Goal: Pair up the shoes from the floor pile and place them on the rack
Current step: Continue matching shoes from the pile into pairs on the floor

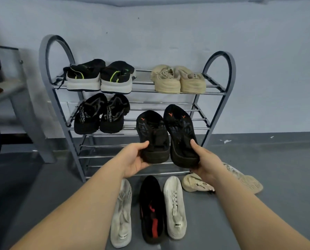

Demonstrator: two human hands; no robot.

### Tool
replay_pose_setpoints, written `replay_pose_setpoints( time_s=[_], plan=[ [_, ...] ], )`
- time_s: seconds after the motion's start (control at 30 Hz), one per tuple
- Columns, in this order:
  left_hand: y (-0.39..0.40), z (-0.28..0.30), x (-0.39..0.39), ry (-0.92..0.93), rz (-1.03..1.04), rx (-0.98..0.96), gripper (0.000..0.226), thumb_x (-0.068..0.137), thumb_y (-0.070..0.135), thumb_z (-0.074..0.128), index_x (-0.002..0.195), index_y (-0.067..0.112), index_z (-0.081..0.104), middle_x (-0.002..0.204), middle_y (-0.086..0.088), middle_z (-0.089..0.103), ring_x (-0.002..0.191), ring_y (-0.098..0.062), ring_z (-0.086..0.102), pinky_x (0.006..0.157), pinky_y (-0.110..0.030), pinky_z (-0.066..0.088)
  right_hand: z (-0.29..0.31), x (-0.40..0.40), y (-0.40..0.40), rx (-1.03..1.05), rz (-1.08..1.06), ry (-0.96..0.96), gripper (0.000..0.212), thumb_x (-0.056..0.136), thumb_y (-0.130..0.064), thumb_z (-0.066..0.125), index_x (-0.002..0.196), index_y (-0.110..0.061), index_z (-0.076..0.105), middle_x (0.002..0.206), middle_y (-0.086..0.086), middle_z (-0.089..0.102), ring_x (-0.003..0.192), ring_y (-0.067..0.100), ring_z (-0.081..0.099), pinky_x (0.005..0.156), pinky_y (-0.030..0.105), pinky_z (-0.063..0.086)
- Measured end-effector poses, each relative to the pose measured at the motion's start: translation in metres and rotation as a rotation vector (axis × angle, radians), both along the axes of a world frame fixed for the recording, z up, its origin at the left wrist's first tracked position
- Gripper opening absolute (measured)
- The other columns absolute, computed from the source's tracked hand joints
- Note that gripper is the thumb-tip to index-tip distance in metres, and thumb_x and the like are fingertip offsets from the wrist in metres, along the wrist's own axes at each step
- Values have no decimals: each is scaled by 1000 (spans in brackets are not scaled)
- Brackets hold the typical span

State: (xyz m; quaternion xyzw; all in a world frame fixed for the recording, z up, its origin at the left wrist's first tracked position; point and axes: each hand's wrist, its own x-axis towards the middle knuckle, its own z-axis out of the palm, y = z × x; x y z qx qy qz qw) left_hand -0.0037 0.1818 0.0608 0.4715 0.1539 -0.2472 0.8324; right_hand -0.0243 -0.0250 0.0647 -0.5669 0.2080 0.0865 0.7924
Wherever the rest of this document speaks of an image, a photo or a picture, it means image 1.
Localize person's right hand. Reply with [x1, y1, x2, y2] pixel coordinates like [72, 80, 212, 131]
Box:
[190, 139, 224, 185]

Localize person's left hand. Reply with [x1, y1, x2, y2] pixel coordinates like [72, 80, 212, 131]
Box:
[113, 140, 151, 179]

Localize beige yellow sneaker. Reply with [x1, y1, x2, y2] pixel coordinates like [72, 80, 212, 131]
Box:
[222, 162, 264, 194]
[181, 173, 215, 193]

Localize black sneaker orange marks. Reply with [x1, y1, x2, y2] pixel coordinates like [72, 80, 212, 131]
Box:
[136, 110, 170, 164]
[163, 104, 200, 169]

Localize black white patterned sneaker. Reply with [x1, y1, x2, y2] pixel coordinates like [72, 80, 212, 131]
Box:
[73, 93, 108, 135]
[99, 94, 131, 134]

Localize black sneaker red stripe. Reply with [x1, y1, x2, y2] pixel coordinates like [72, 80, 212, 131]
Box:
[139, 175, 167, 244]

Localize white mesh sneaker black label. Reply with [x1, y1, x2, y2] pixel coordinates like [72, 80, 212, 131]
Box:
[163, 176, 187, 240]

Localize white knit sneaker green tab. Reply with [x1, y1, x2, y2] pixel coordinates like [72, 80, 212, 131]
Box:
[110, 178, 132, 249]

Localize grey metal shoe rack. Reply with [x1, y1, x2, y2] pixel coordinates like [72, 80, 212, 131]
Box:
[39, 34, 236, 183]

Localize person's right forearm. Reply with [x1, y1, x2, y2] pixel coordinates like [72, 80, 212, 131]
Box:
[211, 174, 310, 250]

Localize person's left forearm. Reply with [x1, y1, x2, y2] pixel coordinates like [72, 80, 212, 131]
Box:
[10, 161, 125, 250]

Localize grey metal bench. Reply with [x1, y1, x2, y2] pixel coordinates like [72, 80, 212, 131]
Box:
[0, 45, 56, 164]

